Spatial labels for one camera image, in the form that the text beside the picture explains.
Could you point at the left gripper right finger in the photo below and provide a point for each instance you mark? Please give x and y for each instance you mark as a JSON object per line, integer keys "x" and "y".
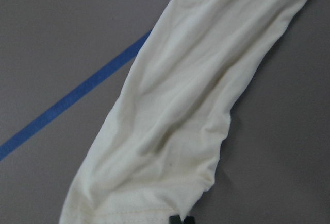
{"x": 189, "y": 220}

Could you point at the cream long-sleeve graphic shirt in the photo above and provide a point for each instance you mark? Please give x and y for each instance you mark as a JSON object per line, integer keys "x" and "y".
{"x": 158, "y": 148}

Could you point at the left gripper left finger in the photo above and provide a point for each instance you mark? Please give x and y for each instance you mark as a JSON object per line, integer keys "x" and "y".
{"x": 175, "y": 219}

